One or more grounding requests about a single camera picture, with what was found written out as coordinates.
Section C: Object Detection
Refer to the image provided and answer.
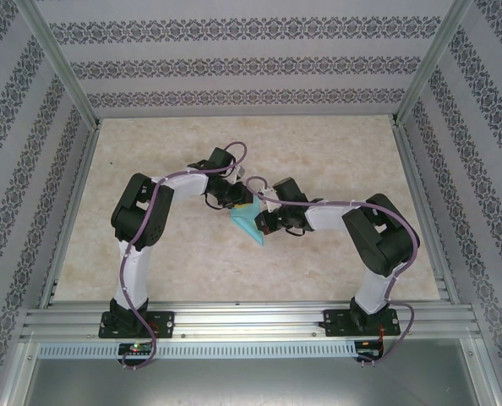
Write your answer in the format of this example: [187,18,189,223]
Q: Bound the grey metal sheet panel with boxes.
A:
[18,358,487,406]

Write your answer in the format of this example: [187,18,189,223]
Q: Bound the long aluminium mounting rail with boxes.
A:
[20,300,483,339]

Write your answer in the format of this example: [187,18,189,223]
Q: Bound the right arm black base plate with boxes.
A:
[323,308,402,338]

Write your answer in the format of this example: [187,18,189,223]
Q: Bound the slotted grey cable duct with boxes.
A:
[37,341,358,360]

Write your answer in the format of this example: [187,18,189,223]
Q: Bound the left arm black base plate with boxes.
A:
[97,310,176,339]

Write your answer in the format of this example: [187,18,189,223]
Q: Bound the aluminium side rail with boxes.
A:
[392,120,462,305]
[38,120,103,309]

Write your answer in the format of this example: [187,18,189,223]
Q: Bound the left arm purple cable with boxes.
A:
[119,141,248,371]

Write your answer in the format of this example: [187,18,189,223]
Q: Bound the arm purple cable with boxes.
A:
[246,176,420,370]
[119,141,248,371]

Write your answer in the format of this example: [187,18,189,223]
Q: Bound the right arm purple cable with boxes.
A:
[246,176,420,370]

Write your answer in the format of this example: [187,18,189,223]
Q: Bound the aluminium frame post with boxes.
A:
[390,0,475,128]
[16,0,103,128]

